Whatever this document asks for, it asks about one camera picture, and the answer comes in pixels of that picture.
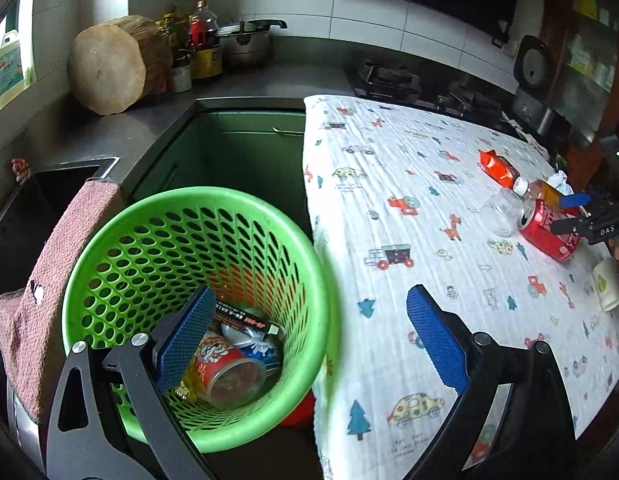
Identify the silver white wrapper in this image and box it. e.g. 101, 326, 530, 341
547, 170, 574, 196

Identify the red soda can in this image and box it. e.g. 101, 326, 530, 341
518, 200, 579, 262

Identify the gold red tea bottle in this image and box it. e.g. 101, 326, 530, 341
512, 177, 563, 210

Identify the white paper cup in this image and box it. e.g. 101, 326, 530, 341
593, 257, 619, 312

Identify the orange Ovaltine snack packet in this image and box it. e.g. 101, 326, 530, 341
479, 150, 520, 190

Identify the red instant noodle cup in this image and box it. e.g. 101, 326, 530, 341
182, 330, 266, 410

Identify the blue white drink can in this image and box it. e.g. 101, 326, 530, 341
220, 324, 283, 374

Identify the pink towel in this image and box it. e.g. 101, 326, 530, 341
0, 179, 123, 425

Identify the black rice cooker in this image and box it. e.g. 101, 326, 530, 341
512, 35, 560, 136

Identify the green plastic basket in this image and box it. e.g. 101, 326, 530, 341
61, 186, 330, 453

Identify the patterned white tablecloth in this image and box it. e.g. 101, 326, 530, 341
303, 96, 619, 479

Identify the wooden shelf cabinet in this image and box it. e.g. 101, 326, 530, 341
541, 0, 619, 191

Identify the black gas stove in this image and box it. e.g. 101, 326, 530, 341
346, 58, 513, 125

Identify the green cabinet drawer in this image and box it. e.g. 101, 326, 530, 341
129, 110, 313, 235

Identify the small white jar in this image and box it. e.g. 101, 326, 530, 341
172, 63, 192, 93

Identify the round wooden chopping block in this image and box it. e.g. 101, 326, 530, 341
67, 15, 172, 116

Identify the detergent bottle on windowsill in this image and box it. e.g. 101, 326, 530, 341
0, 30, 30, 110

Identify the steel pressure cooker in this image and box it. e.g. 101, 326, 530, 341
217, 18, 288, 67

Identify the oil bottle with yellow label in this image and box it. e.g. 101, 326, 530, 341
190, 0, 222, 80

